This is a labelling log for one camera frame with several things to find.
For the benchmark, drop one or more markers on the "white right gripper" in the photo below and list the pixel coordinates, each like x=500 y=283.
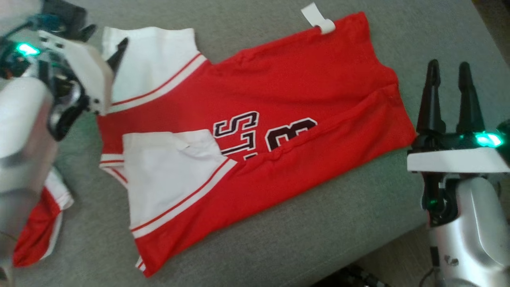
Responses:
x=458 y=157

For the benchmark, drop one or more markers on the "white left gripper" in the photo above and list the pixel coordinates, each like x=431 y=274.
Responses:
x=85 y=71

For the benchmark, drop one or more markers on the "red white basketball jersey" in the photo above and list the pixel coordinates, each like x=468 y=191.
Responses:
x=287 y=91

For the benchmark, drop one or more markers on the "red shorts with white stripe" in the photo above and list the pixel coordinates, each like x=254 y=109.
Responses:
x=40 y=227

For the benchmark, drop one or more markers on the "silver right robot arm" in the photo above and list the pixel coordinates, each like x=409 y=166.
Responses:
x=474 y=231

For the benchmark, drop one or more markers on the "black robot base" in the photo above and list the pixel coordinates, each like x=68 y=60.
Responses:
x=350 y=277

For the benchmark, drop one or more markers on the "large grey sofa seat cushion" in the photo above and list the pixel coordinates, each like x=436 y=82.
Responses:
x=318 y=223

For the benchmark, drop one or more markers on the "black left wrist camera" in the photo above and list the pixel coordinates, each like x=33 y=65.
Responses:
x=63 y=16

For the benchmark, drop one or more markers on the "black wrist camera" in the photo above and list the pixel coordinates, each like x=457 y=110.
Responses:
x=63 y=16
x=504 y=131

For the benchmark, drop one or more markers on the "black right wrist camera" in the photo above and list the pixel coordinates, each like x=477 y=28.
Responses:
x=504 y=131

